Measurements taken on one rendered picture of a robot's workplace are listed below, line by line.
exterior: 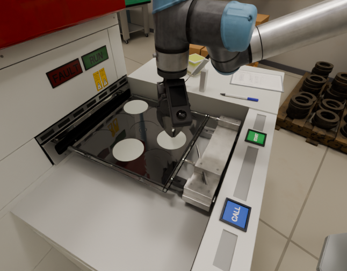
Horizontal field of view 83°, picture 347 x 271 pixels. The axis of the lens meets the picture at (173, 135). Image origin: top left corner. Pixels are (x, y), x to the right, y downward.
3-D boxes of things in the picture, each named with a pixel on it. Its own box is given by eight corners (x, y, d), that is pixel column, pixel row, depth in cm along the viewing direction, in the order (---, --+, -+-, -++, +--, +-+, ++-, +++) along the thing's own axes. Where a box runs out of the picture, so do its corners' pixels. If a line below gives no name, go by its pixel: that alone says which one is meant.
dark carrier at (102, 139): (72, 147, 65) (72, 145, 65) (131, 96, 88) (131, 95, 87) (164, 186, 54) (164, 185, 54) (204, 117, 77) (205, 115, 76)
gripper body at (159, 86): (182, 98, 58) (183, 57, 50) (188, 115, 52) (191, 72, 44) (156, 100, 57) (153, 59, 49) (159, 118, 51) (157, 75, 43)
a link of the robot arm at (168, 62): (193, 52, 41) (153, 55, 40) (191, 73, 44) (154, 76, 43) (185, 41, 46) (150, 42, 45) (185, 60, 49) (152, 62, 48)
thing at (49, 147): (52, 164, 66) (39, 144, 59) (129, 99, 95) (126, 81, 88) (56, 166, 65) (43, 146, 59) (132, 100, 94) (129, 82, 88)
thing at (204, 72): (189, 90, 78) (192, 56, 69) (193, 85, 81) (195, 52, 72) (203, 93, 76) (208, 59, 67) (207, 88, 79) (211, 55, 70)
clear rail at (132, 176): (66, 150, 65) (65, 147, 64) (70, 147, 66) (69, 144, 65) (166, 194, 53) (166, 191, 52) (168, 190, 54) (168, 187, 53)
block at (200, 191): (183, 192, 54) (183, 186, 52) (188, 183, 57) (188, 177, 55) (210, 204, 52) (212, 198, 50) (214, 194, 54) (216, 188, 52)
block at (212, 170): (194, 171, 60) (194, 165, 58) (197, 163, 62) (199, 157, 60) (219, 181, 57) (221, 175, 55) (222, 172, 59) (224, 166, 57)
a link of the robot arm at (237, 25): (256, 29, 41) (205, 23, 44) (261, -9, 30) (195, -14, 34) (244, 66, 41) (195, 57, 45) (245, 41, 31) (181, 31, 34)
